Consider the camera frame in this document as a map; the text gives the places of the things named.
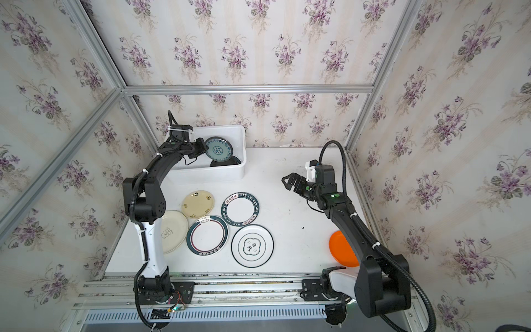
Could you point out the white plastic bin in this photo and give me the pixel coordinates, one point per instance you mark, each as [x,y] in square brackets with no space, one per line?
[201,171]

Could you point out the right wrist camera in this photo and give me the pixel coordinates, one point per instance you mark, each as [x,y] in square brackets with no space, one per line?
[311,172]

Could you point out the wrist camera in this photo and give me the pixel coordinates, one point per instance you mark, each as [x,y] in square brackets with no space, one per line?
[181,133]
[311,172]

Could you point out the large cream plate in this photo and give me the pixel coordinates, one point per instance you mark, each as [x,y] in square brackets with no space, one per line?
[174,229]

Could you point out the teal blue floral plate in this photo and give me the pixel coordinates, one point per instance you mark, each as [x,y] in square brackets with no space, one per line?
[219,149]

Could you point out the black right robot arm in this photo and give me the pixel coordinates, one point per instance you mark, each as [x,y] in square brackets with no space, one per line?
[376,284]

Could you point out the aluminium frame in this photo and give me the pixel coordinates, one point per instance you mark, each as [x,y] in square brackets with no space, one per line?
[122,92]

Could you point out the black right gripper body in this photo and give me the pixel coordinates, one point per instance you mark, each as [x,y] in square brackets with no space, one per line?
[302,185]

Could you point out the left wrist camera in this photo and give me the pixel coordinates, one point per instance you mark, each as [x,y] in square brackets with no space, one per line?
[181,133]

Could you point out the orange plastic plate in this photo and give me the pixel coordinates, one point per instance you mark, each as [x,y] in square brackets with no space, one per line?
[342,251]

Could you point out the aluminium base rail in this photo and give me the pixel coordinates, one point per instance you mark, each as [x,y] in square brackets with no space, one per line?
[209,290]

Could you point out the green rim lettered plate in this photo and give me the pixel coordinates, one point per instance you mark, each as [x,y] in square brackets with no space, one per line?
[240,209]

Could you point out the small yellow floral plate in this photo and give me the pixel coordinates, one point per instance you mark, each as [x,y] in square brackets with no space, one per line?
[197,204]

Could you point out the white plate black outline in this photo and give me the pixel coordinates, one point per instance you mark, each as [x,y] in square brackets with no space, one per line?
[252,246]

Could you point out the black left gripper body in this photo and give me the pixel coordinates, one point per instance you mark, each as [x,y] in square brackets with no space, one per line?
[194,149]

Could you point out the green red rimmed plate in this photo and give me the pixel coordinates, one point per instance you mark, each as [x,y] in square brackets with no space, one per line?
[207,235]

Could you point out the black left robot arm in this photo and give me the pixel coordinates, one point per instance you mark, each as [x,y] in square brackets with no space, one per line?
[145,205]

